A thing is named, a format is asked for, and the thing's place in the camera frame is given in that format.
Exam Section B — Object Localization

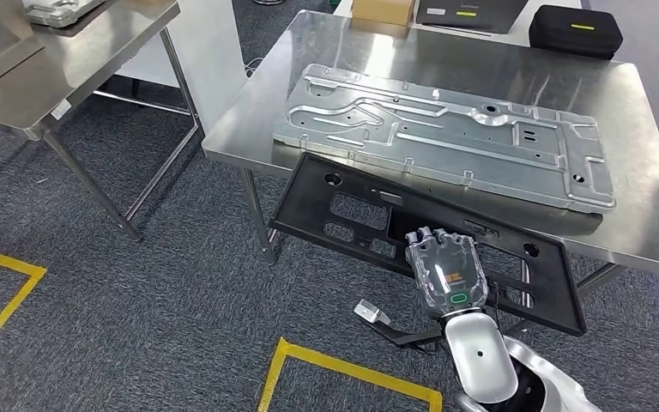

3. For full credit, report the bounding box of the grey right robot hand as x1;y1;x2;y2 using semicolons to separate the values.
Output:
403;227;490;320

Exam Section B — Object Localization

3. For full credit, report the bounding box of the black plastic plate bracket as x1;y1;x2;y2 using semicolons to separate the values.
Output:
268;152;588;337

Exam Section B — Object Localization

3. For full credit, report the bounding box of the stainless steel workbench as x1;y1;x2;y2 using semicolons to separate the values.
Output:
201;8;659;337

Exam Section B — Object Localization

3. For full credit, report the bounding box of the grey cast metal part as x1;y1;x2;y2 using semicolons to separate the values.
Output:
22;0;107;29

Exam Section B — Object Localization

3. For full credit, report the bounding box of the stamped silver metal panel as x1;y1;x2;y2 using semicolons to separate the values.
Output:
272;63;619;216

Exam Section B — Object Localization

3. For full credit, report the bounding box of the flat black case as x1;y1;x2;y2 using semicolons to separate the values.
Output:
414;0;530;36

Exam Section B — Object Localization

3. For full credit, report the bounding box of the brown cardboard box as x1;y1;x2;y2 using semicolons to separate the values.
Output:
350;0;416;28

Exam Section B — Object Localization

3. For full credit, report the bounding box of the black zip case yellow label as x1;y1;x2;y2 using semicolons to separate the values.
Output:
528;4;625;62

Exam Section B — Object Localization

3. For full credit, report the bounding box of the stainless steel side table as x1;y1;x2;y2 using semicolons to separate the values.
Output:
0;0;203;245

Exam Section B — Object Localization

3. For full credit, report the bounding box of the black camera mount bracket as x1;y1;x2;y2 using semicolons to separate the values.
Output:
363;315;445;350

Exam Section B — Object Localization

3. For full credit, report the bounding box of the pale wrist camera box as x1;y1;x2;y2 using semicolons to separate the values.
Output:
354;300;392;328

